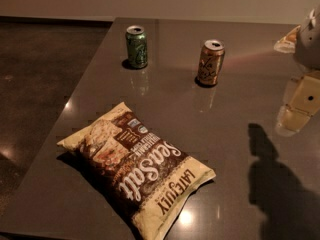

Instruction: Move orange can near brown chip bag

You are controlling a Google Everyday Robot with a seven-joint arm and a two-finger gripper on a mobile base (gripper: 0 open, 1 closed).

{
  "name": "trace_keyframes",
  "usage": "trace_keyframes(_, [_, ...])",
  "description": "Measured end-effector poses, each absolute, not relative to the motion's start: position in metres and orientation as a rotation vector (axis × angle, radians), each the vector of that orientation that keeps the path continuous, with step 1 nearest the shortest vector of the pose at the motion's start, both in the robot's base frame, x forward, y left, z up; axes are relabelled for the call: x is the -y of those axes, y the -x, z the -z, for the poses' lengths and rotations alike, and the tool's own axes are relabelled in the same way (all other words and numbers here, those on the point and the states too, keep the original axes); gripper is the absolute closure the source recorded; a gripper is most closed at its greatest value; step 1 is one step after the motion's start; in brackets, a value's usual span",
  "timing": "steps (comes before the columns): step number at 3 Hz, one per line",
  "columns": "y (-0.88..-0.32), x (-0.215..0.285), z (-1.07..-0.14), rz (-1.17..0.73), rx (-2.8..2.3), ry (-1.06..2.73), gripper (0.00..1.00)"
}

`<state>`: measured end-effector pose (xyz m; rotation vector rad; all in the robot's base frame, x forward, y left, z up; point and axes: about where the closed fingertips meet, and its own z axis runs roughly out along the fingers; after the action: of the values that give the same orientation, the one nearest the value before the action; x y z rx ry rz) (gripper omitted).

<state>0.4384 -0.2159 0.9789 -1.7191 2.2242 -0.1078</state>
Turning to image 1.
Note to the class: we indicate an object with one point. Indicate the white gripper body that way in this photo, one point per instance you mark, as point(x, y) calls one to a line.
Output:
point(308, 49)

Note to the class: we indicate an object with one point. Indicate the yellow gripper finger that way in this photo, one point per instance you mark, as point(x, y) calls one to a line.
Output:
point(301, 102)
point(287, 43)

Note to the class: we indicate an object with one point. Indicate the orange soda can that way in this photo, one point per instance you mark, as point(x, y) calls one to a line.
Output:
point(210, 62)

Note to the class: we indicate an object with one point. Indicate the green soda can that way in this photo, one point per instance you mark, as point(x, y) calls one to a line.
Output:
point(136, 42)

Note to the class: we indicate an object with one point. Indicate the brown sea salt chip bag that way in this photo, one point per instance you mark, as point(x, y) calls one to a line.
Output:
point(148, 178)

